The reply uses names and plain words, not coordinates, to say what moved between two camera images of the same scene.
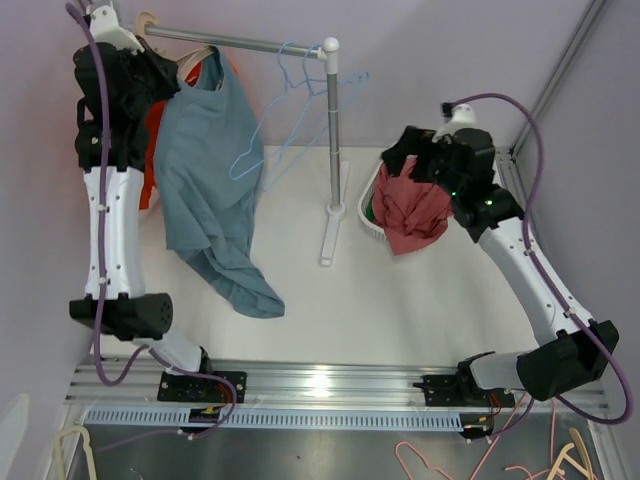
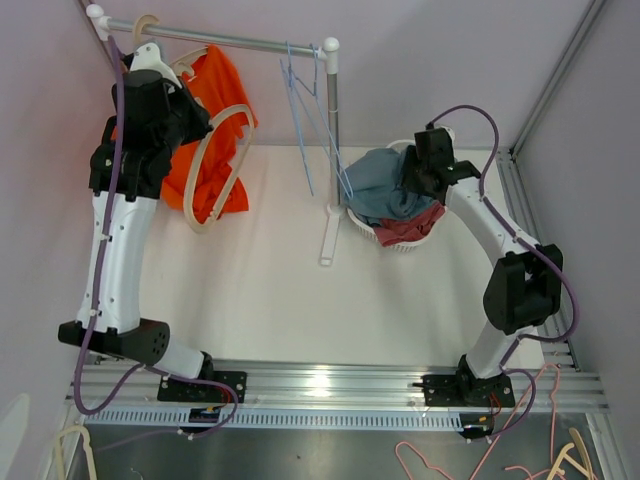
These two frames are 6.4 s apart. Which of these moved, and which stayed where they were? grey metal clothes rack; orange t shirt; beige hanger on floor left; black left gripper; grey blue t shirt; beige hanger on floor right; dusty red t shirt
Moved: black left gripper; grey blue t shirt; orange t shirt; dusty red t shirt
Stayed: beige hanger on floor right; beige hanger on floor left; grey metal clothes rack
